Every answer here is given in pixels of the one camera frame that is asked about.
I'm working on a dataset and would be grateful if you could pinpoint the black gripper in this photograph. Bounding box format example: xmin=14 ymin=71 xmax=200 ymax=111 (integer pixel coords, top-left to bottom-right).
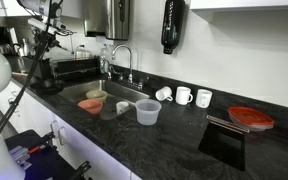
xmin=27 ymin=17 xmax=67 ymax=38

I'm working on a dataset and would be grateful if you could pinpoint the black dish rack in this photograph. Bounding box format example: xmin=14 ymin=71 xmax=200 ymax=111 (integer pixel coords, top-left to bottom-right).
xmin=22 ymin=56 xmax=101 ymax=81

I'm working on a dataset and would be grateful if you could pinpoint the chrome sink faucet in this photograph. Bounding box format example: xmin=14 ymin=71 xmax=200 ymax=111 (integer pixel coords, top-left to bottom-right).
xmin=111 ymin=44 xmax=144 ymax=91

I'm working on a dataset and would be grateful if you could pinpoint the stainless steel sink basin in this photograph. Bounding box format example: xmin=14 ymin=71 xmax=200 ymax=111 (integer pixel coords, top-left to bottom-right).
xmin=57 ymin=78 xmax=151 ymax=121

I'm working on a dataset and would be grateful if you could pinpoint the translucent plastic cup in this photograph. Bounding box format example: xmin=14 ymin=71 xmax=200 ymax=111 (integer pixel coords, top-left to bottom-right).
xmin=134 ymin=98 xmax=163 ymax=127

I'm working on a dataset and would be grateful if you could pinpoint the clear plastic storage container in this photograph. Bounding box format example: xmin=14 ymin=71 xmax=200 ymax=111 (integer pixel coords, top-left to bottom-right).
xmin=73 ymin=47 xmax=94 ymax=61

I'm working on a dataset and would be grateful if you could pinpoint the stainless paper towel dispenser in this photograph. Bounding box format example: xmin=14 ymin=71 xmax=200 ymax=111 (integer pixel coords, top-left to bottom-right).
xmin=82 ymin=0 xmax=131 ymax=41

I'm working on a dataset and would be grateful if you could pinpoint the clear plastic water bottle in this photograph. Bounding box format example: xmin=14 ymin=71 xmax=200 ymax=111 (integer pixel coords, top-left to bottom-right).
xmin=99 ymin=44 xmax=111 ymax=75

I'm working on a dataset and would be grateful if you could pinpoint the small chrome tap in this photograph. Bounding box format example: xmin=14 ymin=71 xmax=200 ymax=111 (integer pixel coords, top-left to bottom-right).
xmin=101 ymin=59 xmax=114 ymax=80

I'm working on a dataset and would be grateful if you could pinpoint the beige bowl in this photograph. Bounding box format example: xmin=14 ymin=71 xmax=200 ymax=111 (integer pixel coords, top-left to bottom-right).
xmin=85 ymin=89 xmax=109 ymax=103

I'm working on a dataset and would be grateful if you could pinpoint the white lower cabinet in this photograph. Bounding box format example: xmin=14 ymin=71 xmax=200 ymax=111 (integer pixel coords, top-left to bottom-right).
xmin=0 ymin=81 xmax=142 ymax=180

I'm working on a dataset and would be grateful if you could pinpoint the white cabinet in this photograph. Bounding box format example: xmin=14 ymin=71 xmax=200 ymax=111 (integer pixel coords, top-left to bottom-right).
xmin=0 ymin=81 xmax=142 ymax=180
xmin=189 ymin=0 xmax=288 ymax=23

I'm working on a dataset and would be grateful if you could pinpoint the orange bowl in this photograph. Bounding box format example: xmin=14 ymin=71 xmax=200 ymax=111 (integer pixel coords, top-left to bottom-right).
xmin=77 ymin=98 xmax=104 ymax=116

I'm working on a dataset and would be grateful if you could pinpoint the white ceramic mug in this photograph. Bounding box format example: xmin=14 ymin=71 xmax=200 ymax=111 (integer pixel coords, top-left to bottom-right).
xmin=154 ymin=85 xmax=174 ymax=103
xmin=115 ymin=101 xmax=131 ymax=116
xmin=195 ymin=88 xmax=214 ymax=109
xmin=174 ymin=86 xmax=194 ymax=106

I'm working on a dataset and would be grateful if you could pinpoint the black orange clamp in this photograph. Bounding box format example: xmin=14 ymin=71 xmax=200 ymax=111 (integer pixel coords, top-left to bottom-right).
xmin=68 ymin=160 xmax=92 ymax=180
xmin=27 ymin=131 xmax=57 ymax=155

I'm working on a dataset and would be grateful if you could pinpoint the aluminium extrusion bar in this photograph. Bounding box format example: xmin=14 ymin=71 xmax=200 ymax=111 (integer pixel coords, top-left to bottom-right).
xmin=8 ymin=144 xmax=32 ymax=165

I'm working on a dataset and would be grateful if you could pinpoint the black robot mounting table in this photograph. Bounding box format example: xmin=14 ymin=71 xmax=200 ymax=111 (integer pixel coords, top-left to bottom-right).
xmin=3 ymin=129 xmax=92 ymax=180

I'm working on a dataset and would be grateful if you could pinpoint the white upper cabinet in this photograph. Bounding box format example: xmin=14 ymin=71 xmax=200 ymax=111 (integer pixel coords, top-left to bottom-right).
xmin=189 ymin=0 xmax=288 ymax=23

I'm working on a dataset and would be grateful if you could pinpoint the slim brown stick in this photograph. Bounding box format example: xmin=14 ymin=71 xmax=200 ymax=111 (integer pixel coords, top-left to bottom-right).
xmin=206 ymin=114 xmax=251 ymax=135

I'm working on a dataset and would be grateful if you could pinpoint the red lid food container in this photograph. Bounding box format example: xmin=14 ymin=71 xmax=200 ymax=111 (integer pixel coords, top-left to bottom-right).
xmin=226 ymin=106 xmax=276 ymax=132

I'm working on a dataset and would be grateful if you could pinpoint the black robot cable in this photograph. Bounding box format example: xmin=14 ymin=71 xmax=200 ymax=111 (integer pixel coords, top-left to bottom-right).
xmin=0 ymin=0 xmax=54 ymax=162

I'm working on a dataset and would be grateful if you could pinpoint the silver cabinet handle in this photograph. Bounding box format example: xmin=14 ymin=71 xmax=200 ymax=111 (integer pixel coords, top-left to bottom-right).
xmin=50 ymin=120 xmax=59 ymax=140
xmin=58 ymin=126 xmax=68 ymax=146

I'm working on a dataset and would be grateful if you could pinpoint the black wall soap dispenser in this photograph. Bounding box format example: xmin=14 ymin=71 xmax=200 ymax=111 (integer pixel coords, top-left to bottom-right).
xmin=160 ymin=0 xmax=186 ymax=55

